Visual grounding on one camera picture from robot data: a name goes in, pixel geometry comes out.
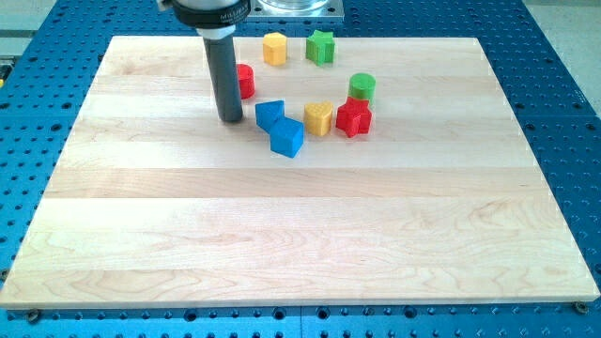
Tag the yellow pentagon block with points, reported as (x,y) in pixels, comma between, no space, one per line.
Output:
(275,49)

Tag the blue triangle block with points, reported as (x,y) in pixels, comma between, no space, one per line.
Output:
(267,114)

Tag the yellow heart block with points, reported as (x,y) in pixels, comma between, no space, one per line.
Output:
(318,117)

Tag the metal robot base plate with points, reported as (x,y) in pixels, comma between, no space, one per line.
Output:
(296,10)

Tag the blue cube block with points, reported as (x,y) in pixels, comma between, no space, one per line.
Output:
(286,137)

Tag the red star block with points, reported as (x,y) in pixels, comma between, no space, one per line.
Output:
(354,117)

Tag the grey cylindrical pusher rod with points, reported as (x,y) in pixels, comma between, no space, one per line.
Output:
(224,76)

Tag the wooden board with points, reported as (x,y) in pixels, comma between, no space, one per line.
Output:
(156,203)

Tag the green cylinder block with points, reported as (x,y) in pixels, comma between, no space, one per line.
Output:
(362,86)

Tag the red cylinder block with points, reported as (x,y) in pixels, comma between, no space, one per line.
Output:
(246,81)

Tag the green star block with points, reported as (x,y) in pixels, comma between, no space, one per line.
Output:
(320,47)

